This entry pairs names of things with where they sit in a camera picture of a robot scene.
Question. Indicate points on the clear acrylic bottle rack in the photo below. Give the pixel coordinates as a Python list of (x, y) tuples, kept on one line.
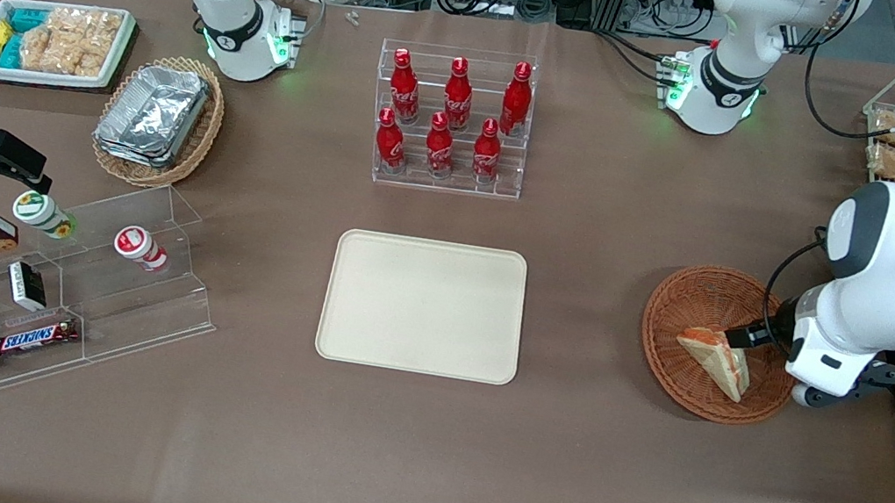
[(511, 181)]

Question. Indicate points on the triangular sandwich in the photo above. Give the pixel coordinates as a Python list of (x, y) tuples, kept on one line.
[(715, 358)]

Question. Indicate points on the red capped yogurt bottle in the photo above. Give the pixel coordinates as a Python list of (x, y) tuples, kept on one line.
[(138, 245)]

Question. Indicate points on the snickers chocolate bar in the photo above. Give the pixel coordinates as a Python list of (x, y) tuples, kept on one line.
[(35, 338)]

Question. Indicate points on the white rectangular snack tray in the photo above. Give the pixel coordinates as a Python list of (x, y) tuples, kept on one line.
[(112, 64)]

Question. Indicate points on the light wicker basket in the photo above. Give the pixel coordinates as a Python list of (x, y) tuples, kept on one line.
[(203, 135)]

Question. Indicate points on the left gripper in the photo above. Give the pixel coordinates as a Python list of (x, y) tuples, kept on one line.
[(757, 335)]

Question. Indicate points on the small black white box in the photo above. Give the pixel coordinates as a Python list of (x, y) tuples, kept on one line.
[(27, 286)]

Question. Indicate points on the brown wicker basket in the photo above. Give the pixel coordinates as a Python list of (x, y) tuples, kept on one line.
[(696, 306)]

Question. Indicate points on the clear bag of rice crackers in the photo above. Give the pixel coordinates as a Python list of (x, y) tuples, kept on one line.
[(75, 41)]

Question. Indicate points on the stack of foil trays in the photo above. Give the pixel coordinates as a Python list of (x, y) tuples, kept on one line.
[(153, 114)]

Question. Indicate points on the red cola bottle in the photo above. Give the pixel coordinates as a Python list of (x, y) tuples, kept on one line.
[(405, 92), (486, 154), (458, 99), (439, 148), (390, 143), (516, 102)]

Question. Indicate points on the small white clip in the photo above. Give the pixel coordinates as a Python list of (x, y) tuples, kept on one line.
[(351, 17)]

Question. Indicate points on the green capped yogurt bottle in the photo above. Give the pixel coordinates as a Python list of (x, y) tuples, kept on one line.
[(41, 213)]

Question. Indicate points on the teal snack box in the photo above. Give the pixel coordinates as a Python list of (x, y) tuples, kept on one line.
[(28, 18), (11, 51)]

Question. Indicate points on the clear acrylic stepped display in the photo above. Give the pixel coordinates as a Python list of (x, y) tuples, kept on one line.
[(138, 303)]

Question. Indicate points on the beige plastic tray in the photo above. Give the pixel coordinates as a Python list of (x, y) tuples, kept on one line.
[(422, 305)]

